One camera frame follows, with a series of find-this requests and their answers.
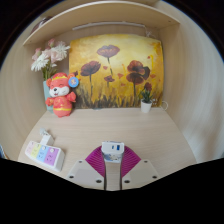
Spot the white adapter block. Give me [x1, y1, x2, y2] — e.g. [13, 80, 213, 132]
[40, 133, 56, 147]

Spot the wooden shelf unit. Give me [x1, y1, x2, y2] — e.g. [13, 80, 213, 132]
[22, 0, 181, 46]

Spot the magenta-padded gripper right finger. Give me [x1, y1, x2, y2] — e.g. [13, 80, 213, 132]
[120, 147, 161, 191]

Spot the small potted plant white pot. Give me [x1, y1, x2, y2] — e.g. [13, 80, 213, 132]
[139, 88, 155, 115]

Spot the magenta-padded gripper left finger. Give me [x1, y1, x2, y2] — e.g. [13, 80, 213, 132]
[65, 145, 107, 191]

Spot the yellow poppy flower painting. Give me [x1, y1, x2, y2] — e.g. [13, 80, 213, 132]
[68, 33, 165, 110]

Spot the pale teal vase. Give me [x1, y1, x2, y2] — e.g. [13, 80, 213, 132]
[42, 79, 55, 113]

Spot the white charger with blue picture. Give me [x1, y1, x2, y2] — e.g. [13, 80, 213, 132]
[100, 140, 126, 165]

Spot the pink and white flower bouquet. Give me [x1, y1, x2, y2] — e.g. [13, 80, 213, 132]
[30, 38, 72, 81]

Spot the pastel multicolour power strip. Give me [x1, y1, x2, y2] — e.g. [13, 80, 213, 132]
[24, 139, 66, 173]

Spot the red plush mouse toy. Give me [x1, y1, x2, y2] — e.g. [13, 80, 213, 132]
[45, 72, 81, 119]

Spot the white light bar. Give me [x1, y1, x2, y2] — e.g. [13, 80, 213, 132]
[71, 21, 147, 32]

